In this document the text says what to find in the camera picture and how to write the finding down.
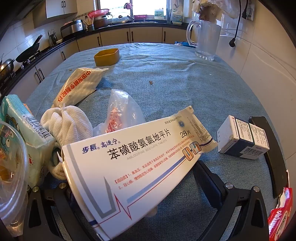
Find brown cooking pot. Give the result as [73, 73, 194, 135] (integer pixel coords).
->
[94, 16, 113, 29]

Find black kitchen countertop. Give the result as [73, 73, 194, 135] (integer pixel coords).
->
[0, 21, 192, 92]

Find clear glass pitcher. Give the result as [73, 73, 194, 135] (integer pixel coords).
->
[186, 20, 222, 61]

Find black rounded panel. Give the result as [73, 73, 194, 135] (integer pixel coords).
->
[248, 116, 288, 200]

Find black power cable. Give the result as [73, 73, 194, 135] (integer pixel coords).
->
[228, 0, 242, 48]

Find clear plastic bowl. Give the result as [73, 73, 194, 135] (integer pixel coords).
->
[0, 120, 29, 237]

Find red snack packet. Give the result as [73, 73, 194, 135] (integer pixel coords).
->
[268, 187, 293, 241]

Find hanging plastic bags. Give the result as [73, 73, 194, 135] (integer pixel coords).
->
[192, 0, 239, 24]

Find silver rice cooker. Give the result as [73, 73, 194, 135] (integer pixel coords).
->
[70, 20, 85, 33]

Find kitchen faucet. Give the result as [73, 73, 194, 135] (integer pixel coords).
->
[124, 3, 135, 20]

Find blue plastic bag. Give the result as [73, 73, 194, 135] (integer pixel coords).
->
[174, 40, 197, 47]

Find wall power socket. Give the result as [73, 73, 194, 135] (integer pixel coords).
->
[242, 0, 255, 20]

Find white upper kitchen cabinets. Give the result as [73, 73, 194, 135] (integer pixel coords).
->
[32, 0, 78, 29]

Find yellow square tin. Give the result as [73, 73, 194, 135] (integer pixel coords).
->
[94, 48, 120, 67]

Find beige lower kitchen cabinets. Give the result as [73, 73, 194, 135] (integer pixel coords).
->
[0, 27, 189, 98]

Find chopstick holder with chopsticks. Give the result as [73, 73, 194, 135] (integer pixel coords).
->
[83, 16, 95, 32]

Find metal pan lid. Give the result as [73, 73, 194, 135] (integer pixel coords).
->
[112, 14, 130, 25]

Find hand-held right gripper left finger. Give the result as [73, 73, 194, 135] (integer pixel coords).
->
[21, 182, 97, 241]

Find blue-grey tablecloth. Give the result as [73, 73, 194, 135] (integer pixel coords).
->
[23, 43, 285, 241]

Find dark pot with lid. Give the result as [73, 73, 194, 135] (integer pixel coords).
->
[0, 59, 16, 80]

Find black wok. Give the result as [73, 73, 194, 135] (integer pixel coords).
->
[15, 35, 43, 63]

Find large white medicine box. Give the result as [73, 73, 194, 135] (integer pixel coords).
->
[61, 105, 219, 241]

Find metal kettle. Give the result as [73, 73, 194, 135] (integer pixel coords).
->
[48, 32, 59, 46]

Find white knitted cloth bundle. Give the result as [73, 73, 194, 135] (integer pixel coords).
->
[40, 104, 93, 179]

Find beige paper bag red print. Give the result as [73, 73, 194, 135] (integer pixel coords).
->
[51, 67, 110, 108]

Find light green tissue pack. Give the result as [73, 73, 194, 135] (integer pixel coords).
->
[0, 95, 56, 189]

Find red plastic basin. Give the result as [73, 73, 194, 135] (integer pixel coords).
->
[87, 9, 110, 17]

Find small white blue medicine box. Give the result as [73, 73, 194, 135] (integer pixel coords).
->
[217, 115, 270, 160]

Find clear plastic bag red print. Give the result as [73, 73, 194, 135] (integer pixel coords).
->
[92, 89, 146, 138]

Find white green carton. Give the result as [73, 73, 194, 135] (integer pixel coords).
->
[172, 10, 183, 24]

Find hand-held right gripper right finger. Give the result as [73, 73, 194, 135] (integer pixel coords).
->
[193, 160, 270, 241]

